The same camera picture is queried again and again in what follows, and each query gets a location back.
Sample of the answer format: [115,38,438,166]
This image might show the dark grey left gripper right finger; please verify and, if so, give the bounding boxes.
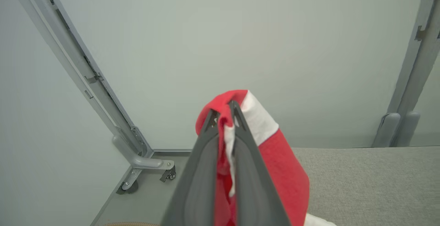
[229,100,292,226]

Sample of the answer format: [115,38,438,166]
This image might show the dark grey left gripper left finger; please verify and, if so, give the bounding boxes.
[160,108,220,226]

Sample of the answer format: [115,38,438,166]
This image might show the red shorts with white trim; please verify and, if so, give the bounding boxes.
[195,89,337,226]

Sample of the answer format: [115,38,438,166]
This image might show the black caster wheel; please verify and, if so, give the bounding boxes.
[160,167,176,182]

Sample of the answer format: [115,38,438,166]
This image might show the grey partition post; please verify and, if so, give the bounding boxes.
[372,0,440,148]
[392,0,440,147]

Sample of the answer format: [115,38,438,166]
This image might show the grey partition frame with foot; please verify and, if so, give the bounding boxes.
[9,0,176,195]

